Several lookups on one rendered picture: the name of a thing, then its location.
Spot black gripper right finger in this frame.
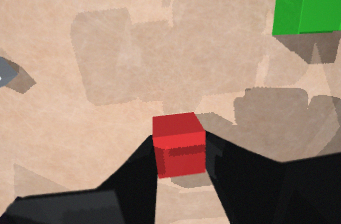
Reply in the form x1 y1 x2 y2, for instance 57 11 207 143
205 130 341 224

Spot green block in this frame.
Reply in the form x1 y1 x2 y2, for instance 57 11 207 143
272 0 326 35
299 0 341 32

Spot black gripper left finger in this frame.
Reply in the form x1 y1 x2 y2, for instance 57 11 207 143
5 135 158 224

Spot red block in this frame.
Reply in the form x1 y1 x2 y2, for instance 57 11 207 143
153 112 206 178

